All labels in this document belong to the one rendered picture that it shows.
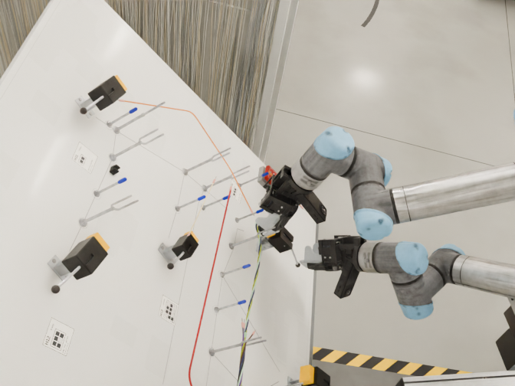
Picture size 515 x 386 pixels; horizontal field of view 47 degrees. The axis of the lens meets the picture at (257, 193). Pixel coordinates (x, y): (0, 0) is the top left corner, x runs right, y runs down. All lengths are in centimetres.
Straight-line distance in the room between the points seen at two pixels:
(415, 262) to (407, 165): 215
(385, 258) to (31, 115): 82
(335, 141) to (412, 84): 284
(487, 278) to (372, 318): 141
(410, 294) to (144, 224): 63
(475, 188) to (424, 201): 10
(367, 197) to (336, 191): 195
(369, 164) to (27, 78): 72
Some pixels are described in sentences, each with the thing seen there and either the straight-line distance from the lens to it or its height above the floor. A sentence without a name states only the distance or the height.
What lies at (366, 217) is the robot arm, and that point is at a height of 142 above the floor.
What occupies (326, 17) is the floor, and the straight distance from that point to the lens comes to 447.
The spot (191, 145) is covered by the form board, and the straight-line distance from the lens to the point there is 148.
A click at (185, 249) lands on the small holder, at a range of 121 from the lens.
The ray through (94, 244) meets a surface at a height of 149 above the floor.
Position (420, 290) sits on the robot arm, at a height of 121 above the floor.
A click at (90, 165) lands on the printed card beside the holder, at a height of 144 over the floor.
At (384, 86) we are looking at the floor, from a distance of 397.
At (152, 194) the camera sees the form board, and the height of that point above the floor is 132.
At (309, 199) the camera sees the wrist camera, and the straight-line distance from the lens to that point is 139.
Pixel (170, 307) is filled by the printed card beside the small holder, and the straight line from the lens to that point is 125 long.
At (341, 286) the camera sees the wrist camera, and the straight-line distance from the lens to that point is 151.
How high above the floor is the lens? 233
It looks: 49 degrees down
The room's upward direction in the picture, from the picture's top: 12 degrees clockwise
